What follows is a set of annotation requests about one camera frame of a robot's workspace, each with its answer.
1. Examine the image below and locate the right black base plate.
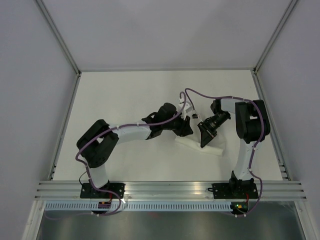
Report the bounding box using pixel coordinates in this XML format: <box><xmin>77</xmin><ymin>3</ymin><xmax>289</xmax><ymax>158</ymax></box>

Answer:
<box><xmin>211</xmin><ymin>183</ymin><xmax>259</xmax><ymax>200</ymax></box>

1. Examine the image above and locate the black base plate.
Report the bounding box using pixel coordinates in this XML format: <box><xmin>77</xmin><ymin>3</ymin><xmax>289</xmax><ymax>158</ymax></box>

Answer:
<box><xmin>80</xmin><ymin>182</ymin><xmax>126</xmax><ymax>199</ymax></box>
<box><xmin>211</xmin><ymin>183</ymin><xmax>259</xmax><ymax>200</ymax></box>

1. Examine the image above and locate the front aluminium rail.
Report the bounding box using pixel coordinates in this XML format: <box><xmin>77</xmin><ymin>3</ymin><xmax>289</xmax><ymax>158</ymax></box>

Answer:
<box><xmin>33</xmin><ymin>180</ymin><xmax>307</xmax><ymax>202</ymax></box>

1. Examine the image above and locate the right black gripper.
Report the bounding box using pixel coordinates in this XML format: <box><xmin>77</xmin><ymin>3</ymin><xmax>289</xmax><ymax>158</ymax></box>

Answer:
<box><xmin>197</xmin><ymin>111</ymin><xmax>231</xmax><ymax>148</ymax></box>

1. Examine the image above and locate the purple cable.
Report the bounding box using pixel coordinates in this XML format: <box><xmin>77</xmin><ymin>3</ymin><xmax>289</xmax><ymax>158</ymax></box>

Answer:
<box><xmin>184</xmin><ymin>87</ymin><xmax>263</xmax><ymax>218</ymax></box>
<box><xmin>44</xmin><ymin>91</ymin><xmax>188</xmax><ymax>221</ymax></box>

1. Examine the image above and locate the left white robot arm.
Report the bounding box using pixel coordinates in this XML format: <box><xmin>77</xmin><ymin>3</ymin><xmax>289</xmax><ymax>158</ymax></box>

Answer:
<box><xmin>75</xmin><ymin>101</ymin><xmax>193</xmax><ymax>198</ymax></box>

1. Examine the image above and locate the white slotted cable duct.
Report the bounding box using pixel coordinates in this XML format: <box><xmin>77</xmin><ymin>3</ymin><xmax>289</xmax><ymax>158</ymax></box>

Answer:
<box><xmin>45</xmin><ymin>201</ymin><xmax>232</xmax><ymax>212</ymax></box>

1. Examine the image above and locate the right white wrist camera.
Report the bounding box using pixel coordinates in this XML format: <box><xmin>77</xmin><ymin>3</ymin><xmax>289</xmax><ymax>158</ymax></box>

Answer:
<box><xmin>192</xmin><ymin>113</ymin><xmax>200</xmax><ymax>119</ymax></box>

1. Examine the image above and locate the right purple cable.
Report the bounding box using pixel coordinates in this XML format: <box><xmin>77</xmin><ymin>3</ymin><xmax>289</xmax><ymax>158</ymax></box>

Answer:
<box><xmin>184</xmin><ymin>87</ymin><xmax>263</xmax><ymax>218</ymax></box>

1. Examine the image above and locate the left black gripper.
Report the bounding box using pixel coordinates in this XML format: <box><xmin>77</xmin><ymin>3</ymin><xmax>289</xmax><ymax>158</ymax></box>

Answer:
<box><xmin>162</xmin><ymin>110</ymin><xmax>193</xmax><ymax>137</ymax></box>

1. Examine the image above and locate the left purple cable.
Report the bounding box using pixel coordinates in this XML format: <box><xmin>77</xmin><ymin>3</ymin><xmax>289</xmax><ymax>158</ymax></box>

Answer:
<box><xmin>44</xmin><ymin>91</ymin><xmax>188</xmax><ymax>221</ymax></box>

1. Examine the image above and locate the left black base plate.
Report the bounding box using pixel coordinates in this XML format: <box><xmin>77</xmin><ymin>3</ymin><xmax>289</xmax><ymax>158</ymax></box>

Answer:
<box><xmin>80</xmin><ymin>182</ymin><xmax>126</xmax><ymax>199</ymax></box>

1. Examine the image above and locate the white cloth napkin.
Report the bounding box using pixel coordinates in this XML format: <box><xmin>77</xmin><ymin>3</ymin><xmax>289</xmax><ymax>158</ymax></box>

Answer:
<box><xmin>175</xmin><ymin>136</ymin><xmax>225</xmax><ymax>157</ymax></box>

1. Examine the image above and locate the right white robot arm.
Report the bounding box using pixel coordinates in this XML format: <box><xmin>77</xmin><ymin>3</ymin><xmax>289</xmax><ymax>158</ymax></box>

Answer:
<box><xmin>197</xmin><ymin>97</ymin><xmax>271</xmax><ymax>198</ymax></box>

